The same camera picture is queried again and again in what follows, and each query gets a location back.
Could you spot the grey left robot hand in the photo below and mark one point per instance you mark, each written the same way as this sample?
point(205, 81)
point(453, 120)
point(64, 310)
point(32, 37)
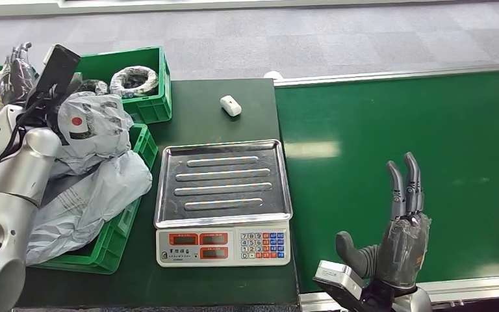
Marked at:
point(17, 79)

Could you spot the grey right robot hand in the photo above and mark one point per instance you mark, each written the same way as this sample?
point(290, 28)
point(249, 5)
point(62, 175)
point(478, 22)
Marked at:
point(404, 254)

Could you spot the grey package with black print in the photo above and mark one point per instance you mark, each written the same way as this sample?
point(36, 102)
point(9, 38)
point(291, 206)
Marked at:
point(94, 125)

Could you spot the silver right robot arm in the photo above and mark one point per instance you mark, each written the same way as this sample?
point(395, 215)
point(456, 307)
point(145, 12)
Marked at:
point(417, 301)

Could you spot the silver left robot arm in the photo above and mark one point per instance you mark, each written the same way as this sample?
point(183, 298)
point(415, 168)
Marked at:
point(12, 185)

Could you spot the large pale grey package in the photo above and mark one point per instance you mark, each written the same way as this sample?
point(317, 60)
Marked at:
point(94, 194)

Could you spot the green conveyor belt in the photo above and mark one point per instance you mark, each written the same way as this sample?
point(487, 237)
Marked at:
point(404, 112)

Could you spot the dark wrapped coil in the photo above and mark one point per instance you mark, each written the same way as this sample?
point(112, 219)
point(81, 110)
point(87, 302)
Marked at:
point(90, 86)

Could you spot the green crate with packages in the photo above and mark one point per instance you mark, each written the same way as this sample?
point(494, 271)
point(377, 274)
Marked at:
point(111, 241)

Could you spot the electronic scale with steel tray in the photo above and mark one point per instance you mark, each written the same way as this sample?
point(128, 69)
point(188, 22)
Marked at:
point(223, 181)

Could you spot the small white plastic device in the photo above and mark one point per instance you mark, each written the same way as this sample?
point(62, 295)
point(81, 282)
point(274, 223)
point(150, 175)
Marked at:
point(230, 105)

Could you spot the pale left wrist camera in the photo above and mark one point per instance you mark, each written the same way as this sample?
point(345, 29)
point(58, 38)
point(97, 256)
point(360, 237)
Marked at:
point(58, 69)

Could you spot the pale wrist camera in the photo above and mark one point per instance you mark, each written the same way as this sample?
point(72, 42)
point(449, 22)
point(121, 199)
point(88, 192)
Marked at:
point(335, 275)
point(58, 69)

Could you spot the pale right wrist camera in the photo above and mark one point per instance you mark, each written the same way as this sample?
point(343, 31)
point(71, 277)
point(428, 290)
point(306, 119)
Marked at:
point(335, 275)

